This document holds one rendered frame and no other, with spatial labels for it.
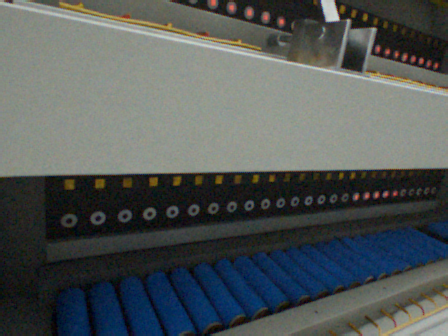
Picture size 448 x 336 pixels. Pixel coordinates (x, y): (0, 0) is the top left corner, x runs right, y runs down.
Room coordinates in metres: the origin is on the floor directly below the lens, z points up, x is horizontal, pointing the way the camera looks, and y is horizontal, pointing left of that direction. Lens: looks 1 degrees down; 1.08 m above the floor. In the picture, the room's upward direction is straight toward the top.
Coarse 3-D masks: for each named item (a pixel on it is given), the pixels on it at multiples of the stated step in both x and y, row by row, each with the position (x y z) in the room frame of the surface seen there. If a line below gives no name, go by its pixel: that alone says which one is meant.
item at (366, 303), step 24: (432, 264) 0.32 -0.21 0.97; (360, 288) 0.26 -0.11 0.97; (384, 288) 0.26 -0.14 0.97; (408, 288) 0.27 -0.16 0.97; (432, 288) 0.30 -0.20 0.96; (288, 312) 0.22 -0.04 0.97; (312, 312) 0.22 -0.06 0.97; (336, 312) 0.23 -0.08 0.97; (360, 312) 0.24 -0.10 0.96; (384, 312) 0.25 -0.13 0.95; (408, 312) 0.26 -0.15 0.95; (432, 312) 0.27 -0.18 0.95
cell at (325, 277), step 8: (296, 248) 0.32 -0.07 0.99; (296, 256) 0.31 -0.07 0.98; (304, 256) 0.30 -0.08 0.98; (304, 264) 0.30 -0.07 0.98; (312, 264) 0.29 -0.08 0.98; (312, 272) 0.29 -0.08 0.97; (320, 272) 0.28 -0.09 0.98; (328, 272) 0.29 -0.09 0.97; (320, 280) 0.28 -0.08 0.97; (328, 280) 0.27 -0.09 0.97; (336, 280) 0.27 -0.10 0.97; (328, 288) 0.27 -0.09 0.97; (336, 288) 0.27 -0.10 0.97
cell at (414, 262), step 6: (372, 234) 0.38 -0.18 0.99; (372, 240) 0.37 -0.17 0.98; (378, 240) 0.37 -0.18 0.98; (384, 246) 0.36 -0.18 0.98; (390, 246) 0.35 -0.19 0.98; (390, 252) 0.35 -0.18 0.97; (396, 252) 0.35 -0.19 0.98; (402, 252) 0.34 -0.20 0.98; (402, 258) 0.34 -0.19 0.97; (408, 258) 0.33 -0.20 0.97; (414, 258) 0.33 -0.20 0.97; (414, 264) 0.33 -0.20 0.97; (420, 264) 0.33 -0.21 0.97
